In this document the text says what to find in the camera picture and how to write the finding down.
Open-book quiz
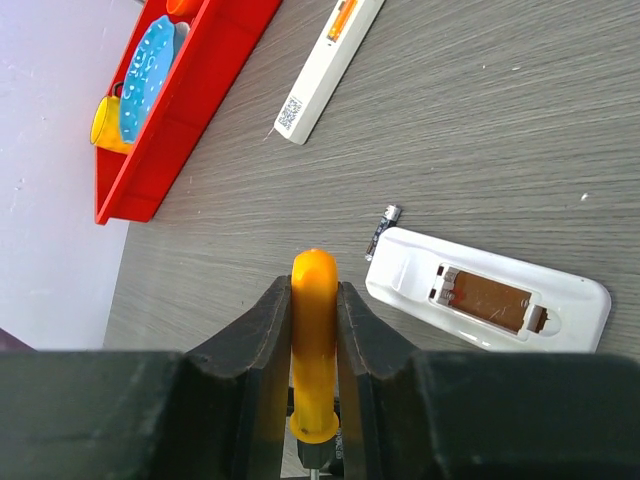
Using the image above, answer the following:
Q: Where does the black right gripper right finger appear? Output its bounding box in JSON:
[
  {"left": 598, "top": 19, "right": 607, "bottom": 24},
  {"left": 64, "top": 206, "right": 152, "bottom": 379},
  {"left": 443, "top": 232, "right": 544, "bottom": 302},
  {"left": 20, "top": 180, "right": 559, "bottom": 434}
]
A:
[{"left": 337, "top": 283, "right": 639, "bottom": 479}]

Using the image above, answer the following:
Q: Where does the black AAA battery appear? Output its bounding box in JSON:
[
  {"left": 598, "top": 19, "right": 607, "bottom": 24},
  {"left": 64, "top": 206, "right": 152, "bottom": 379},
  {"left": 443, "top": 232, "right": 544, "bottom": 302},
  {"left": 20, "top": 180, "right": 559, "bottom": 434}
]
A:
[{"left": 365, "top": 204, "right": 402, "bottom": 261}]

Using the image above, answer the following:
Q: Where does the white remote with orange batteries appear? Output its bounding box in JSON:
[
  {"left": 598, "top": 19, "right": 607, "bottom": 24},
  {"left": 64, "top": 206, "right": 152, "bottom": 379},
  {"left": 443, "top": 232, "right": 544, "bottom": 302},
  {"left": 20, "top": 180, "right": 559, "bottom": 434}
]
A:
[{"left": 273, "top": 0, "right": 384, "bottom": 145}]

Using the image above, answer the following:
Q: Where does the yellow cup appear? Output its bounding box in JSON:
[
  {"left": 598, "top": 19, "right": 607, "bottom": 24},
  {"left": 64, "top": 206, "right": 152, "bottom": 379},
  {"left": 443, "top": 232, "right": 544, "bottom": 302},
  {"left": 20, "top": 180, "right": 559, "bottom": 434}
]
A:
[{"left": 90, "top": 82, "right": 132, "bottom": 154}]

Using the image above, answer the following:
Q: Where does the orange handled screwdriver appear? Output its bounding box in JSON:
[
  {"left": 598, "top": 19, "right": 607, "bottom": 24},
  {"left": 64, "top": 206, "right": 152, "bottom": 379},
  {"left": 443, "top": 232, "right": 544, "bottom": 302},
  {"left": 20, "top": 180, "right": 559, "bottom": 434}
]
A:
[{"left": 288, "top": 248, "right": 341, "bottom": 480}]

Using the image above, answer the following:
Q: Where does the blue dotted plate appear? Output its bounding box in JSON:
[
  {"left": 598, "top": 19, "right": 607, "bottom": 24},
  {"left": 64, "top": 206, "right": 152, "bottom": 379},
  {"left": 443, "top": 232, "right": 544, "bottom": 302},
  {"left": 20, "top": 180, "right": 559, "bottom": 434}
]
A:
[{"left": 119, "top": 15, "right": 176, "bottom": 144}]

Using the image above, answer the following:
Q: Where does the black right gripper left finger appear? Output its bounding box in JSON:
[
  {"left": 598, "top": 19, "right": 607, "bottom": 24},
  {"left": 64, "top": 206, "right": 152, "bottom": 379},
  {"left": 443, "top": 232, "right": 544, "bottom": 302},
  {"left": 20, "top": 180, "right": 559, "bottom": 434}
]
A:
[{"left": 1, "top": 276, "right": 291, "bottom": 479}]

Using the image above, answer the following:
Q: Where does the orange bowl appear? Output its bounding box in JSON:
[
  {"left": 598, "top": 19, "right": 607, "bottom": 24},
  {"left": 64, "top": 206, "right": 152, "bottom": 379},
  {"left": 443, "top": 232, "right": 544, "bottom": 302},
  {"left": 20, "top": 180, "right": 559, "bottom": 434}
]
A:
[{"left": 166, "top": 0, "right": 203, "bottom": 17}]

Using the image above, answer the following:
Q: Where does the red plastic tray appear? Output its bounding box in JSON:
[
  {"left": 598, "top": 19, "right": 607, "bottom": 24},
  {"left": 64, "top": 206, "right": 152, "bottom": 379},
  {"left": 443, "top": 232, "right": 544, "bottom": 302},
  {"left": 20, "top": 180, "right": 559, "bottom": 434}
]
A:
[{"left": 94, "top": 0, "right": 281, "bottom": 225}]

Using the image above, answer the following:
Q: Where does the white remote control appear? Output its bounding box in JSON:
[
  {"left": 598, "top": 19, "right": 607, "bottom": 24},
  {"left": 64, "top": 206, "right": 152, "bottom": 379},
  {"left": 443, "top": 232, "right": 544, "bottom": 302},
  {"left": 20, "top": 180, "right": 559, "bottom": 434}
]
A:
[{"left": 365, "top": 227, "right": 611, "bottom": 353}]

